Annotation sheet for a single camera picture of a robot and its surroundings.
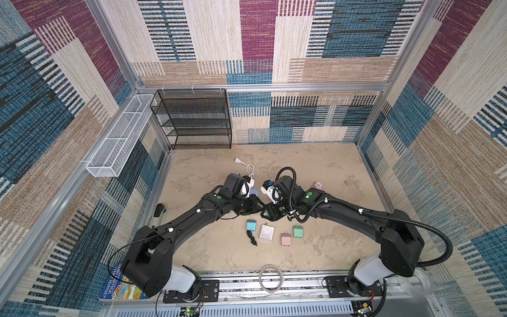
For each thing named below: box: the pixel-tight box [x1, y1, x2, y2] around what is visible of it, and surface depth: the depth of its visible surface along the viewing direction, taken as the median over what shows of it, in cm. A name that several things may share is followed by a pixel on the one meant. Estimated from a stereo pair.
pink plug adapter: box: [280, 232, 292, 247], surface depth 85 cm
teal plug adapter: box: [246, 219, 257, 232], surface depth 89 cm
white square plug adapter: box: [259, 224, 275, 242], surface depth 87 cm
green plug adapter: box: [293, 225, 305, 239], surface depth 87 cm
